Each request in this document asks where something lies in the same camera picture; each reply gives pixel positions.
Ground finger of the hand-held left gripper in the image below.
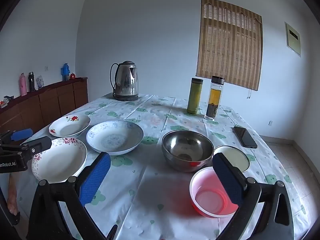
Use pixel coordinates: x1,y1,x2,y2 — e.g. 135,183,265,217
0,128,33,145
20,136,52,159

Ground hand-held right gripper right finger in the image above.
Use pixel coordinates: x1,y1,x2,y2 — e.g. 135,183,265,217
212,152,294,240

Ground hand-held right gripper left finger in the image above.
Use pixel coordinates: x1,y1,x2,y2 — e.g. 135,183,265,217
26,152,118,240

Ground white enamel bowl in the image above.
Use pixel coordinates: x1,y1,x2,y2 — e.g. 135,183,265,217
213,145,250,172

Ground red plastic bowl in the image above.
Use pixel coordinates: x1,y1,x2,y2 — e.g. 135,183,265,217
189,166,247,218

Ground white plate pink floral rim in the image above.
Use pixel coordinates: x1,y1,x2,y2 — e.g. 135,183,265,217
31,137,88,184

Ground white plate red flowers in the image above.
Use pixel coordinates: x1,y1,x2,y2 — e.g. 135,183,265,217
48,114,91,138

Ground person's left forearm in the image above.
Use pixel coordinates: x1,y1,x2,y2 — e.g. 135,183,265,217
7,174,21,225

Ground brown wooden sideboard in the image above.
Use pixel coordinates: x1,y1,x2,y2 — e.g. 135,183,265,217
0,77,89,140

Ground black smartphone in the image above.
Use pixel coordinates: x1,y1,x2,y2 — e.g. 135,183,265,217
233,126,258,148

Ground blue patterned porcelain plate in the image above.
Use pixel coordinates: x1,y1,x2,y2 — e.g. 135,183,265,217
86,120,144,155

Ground pink thermos bottle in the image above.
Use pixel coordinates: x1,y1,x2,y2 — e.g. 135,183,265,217
20,72,27,97

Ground green cloud printed tablecloth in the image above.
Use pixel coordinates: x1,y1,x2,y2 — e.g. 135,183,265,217
15,94,307,240

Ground blue thermos jug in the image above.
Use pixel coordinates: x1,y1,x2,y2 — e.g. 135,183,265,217
61,63,70,82

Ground glass tea bottle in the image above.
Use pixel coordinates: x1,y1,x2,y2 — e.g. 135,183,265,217
204,75,225,120

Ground black kettle base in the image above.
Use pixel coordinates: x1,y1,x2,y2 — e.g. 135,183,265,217
113,94,139,102

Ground green thermos bottle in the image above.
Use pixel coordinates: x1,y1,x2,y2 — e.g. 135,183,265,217
187,77,203,115

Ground stainless steel electric kettle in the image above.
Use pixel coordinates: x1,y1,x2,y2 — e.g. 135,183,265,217
110,61,139,98

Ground bamboo window blind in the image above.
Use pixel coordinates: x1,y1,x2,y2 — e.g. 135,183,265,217
195,0,263,91

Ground cream wall panel box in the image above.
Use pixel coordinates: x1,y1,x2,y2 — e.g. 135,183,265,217
284,21,302,57

